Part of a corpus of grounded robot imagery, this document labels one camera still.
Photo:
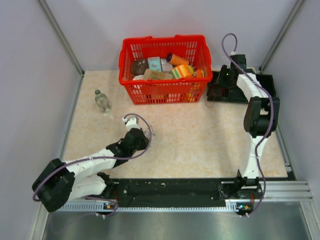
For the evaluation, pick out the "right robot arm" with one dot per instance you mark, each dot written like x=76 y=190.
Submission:
x=260 y=119

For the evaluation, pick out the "brown cardboard box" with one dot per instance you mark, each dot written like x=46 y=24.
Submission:
x=156 y=75

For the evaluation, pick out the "clear plastic bottle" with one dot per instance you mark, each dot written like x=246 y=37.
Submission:
x=102 y=101

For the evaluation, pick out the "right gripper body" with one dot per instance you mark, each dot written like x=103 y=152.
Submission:
x=223 y=79

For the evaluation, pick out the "orange cylindrical can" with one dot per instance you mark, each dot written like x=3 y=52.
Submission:
x=176 y=60

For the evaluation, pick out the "red plastic shopping basket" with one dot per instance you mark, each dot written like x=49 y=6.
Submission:
x=191 y=47

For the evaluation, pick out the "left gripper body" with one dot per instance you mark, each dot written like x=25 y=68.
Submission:
x=142 y=145

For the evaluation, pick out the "black three-compartment bin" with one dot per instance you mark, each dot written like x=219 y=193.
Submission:
x=216 y=93

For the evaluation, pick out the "white grey small box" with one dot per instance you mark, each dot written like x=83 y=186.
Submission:
x=166 y=67

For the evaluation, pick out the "grey slotted cable duct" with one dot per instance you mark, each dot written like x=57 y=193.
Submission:
x=103 y=206

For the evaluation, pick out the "teal small box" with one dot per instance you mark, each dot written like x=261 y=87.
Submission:
x=154 y=63

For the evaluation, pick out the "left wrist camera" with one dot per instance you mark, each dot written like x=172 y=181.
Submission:
x=131 y=123

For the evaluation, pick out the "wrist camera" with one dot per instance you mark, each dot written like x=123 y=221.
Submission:
x=239 y=59
x=131 y=123

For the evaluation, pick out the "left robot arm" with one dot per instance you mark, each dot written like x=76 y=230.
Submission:
x=61 y=182

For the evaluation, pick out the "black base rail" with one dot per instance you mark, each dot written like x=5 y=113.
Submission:
x=177 y=192

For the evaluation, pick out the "striped yellow green sponge pack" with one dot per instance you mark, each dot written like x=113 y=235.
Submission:
x=182 y=71

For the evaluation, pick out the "brown round bag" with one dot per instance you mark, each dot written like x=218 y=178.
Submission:
x=139 y=66

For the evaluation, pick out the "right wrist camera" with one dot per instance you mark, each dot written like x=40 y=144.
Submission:
x=239 y=59

